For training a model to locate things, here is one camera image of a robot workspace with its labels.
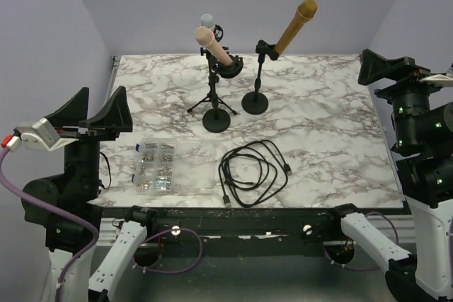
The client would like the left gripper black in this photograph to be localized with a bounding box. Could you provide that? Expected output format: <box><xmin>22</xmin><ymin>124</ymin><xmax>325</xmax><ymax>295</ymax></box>
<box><xmin>47</xmin><ymin>84</ymin><xmax>132</xmax><ymax>200</ymax></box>

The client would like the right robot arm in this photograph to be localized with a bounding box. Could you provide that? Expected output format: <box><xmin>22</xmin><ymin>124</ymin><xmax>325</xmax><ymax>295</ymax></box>
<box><xmin>325</xmin><ymin>49</ymin><xmax>452</xmax><ymax>301</ymax></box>

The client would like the white grey microphone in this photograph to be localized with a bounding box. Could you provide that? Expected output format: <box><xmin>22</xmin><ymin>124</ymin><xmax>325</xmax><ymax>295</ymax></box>
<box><xmin>200</xmin><ymin>13</ymin><xmax>216</xmax><ymax>31</ymax></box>

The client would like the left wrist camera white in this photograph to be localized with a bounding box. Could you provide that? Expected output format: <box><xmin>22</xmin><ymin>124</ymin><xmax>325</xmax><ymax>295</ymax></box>
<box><xmin>1</xmin><ymin>118</ymin><xmax>78</xmax><ymax>152</ymax></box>

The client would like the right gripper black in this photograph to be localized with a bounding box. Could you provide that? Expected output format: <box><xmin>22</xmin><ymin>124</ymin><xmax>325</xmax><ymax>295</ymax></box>
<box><xmin>359</xmin><ymin>46</ymin><xmax>453</xmax><ymax>148</ymax></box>

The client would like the black round-base clip stand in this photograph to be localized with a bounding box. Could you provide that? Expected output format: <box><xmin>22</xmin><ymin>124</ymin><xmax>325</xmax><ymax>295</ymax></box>
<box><xmin>241</xmin><ymin>40</ymin><xmax>280</xmax><ymax>115</ymax></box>

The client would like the black tripod shockmount stand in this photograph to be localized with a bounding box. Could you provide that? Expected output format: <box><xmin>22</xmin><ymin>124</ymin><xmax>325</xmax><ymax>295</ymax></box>
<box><xmin>187</xmin><ymin>26</ymin><xmax>238</xmax><ymax>115</ymax></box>

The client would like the gold microphone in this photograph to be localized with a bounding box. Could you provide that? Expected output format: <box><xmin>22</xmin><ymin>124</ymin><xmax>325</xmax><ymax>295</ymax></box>
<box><xmin>274</xmin><ymin>0</ymin><xmax>318</xmax><ymax>55</ymax></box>

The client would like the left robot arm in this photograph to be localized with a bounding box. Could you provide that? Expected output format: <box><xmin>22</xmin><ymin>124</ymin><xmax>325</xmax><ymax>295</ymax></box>
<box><xmin>15</xmin><ymin>86</ymin><xmax>157</xmax><ymax>301</ymax></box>

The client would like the clear plastic screw box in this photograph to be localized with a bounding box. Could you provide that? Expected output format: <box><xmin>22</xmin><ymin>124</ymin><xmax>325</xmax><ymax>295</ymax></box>
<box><xmin>131</xmin><ymin>137</ymin><xmax>217</xmax><ymax>197</ymax></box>

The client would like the black round-base shockmount stand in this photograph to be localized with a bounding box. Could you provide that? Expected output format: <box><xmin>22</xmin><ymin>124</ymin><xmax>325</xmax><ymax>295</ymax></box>
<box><xmin>202</xmin><ymin>55</ymin><xmax>243</xmax><ymax>133</ymax></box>

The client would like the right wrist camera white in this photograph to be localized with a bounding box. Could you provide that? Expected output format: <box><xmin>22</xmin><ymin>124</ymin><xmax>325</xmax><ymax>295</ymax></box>
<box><xmin>420</xmin><ymin>65</ymin><xmax>453</xmax><ymax>88</ymax></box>

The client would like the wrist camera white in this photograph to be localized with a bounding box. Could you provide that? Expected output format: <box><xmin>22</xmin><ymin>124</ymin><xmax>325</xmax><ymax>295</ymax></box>
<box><xmin>420</xmin><ymin>65</ymin><xmax>453</xmax><ymax>88</ymax></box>
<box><xmin>1</xmin><ymin>118</ymin><xmax>78</xmax><ymax>152</ymax></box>

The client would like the black mounting rail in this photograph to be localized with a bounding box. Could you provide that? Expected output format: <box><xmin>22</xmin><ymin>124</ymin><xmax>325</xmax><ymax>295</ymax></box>
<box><xmin>98</xmin><ymin>204</ymin><xmax>408</xmax><ymax>259</ymax></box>

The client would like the black coiled usb cable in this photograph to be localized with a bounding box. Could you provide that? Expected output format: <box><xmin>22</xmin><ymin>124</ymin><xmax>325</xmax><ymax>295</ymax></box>
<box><xmin>218</xmin><ymin>139</ymin><xmax>294</xmax><ymax>209</ymax></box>

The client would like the pink microphone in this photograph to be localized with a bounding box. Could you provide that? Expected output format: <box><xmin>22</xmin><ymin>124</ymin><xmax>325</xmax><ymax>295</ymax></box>
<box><xmin>195</xmin><ymin>26</ymin><xmax>233</xmax><ymax>66</ymax></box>

